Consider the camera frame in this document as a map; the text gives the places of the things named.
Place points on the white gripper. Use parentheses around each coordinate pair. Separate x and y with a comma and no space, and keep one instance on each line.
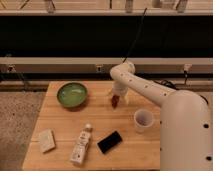
(119,90)

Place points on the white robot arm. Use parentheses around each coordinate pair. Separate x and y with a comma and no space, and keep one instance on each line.
(186,132)

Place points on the white plastic cup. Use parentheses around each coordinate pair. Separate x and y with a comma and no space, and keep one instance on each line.
(143,120)

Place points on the green ceramic bowl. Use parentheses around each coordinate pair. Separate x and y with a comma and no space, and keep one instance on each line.
(72,94)

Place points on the black smartphone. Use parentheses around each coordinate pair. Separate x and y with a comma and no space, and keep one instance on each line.
(109,142)

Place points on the white plastic bottle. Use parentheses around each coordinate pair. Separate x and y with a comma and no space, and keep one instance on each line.
(79,151)

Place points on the beige sponge block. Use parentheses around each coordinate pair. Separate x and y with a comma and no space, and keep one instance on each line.
(46,140)

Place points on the grey metal rail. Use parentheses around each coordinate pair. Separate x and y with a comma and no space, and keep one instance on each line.
(103,65)

